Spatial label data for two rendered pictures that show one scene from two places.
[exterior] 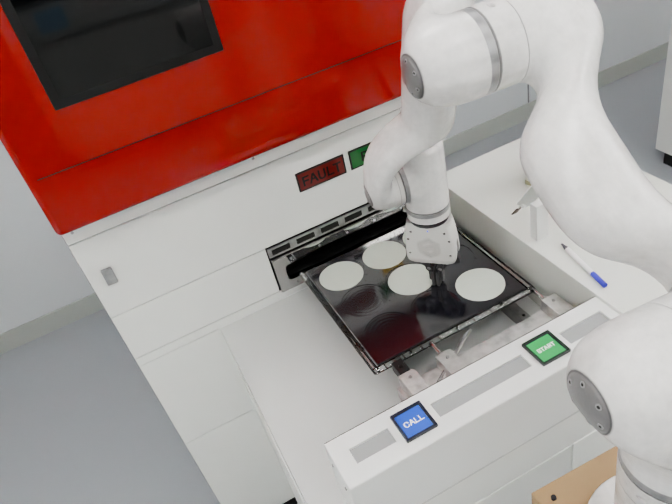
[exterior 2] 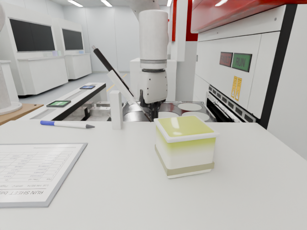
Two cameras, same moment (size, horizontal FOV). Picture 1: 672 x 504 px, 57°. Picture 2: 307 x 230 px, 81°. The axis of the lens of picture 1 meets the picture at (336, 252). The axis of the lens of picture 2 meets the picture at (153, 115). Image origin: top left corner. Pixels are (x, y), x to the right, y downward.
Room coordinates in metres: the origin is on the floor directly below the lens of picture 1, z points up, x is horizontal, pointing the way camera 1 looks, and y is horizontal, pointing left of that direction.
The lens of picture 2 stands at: (1.17, -0.75, 1.14)
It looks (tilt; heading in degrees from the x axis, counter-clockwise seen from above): 21 degrees down; 108
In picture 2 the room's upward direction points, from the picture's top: straight up
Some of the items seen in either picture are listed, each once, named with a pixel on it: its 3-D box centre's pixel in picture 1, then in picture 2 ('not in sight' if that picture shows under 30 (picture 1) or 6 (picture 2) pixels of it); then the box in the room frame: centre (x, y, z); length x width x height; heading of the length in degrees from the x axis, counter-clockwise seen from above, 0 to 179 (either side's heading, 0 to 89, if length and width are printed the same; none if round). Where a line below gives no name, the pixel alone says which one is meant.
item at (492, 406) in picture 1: (486, 410); (77, 111); (0.65, -0.18, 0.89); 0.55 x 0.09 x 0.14; 107
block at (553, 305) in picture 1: (562, 312); not in sight; (0.81, -0.39, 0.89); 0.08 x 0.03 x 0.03; 17
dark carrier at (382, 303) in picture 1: (408, 279); (166, 116); (1.01, -0.14, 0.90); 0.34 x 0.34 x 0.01; 17
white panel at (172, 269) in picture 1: (276, 223); (215, 75); (1.17, 0.11, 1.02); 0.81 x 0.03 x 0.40; 107
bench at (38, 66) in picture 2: not in sight; (29, 52); (-3.53, 2.97, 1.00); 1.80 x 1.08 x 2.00; 107
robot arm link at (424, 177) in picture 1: (421, 173); (153, 36); (0.98, -0.19, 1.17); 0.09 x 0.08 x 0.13; 98
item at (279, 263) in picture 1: (358, 238); (221, 116); (1.21, -0.06, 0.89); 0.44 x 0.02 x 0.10; 107
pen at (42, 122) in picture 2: (582, 263); (67, 124); (0.85, -0.44, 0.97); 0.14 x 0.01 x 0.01; 7
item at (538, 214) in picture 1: (533, 206); (123, 99); (0.98, -0.40, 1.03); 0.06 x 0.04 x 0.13; 17
